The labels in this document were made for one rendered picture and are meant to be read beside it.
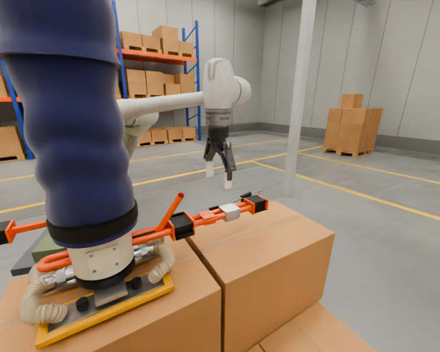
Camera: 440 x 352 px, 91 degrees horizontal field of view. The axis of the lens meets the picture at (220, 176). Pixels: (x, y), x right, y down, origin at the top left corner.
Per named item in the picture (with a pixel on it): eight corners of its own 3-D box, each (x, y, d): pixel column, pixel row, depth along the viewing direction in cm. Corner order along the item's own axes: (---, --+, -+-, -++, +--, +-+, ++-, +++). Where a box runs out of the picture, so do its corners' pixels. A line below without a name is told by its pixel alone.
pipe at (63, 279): (33, 333, 51) (26, 315, 49) (47, 267, 71) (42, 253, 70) (172, 276, 68) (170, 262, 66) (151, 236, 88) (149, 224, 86)
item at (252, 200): (253, 215, 91) (253, 204, 90) (242, 207, 97) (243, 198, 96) (267, 210, 96) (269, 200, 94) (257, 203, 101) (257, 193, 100)
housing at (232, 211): (226, 223, 86) (226, 212, 84) (217, 215, 91) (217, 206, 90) (240, 218, 89) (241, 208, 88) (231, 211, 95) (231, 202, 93)
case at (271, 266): (223, 364, 85) (225, 283, 72) (186, 290, 118) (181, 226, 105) (322, 298, 113) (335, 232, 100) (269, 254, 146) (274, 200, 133)
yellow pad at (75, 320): (35, 351, 51) (29, 336, 49) (42, 317, 59) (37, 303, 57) (174, 290, 67) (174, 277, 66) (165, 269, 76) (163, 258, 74)
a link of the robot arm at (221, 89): (225, 110, 68) (241, 108, 79) (226, 53, 63) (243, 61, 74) (196, 109, 72) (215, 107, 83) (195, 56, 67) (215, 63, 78)
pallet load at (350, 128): (355, 158, 621) (369, 92, 565) (322, 151, 699) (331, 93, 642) (373, 152, 688) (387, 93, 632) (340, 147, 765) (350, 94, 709)
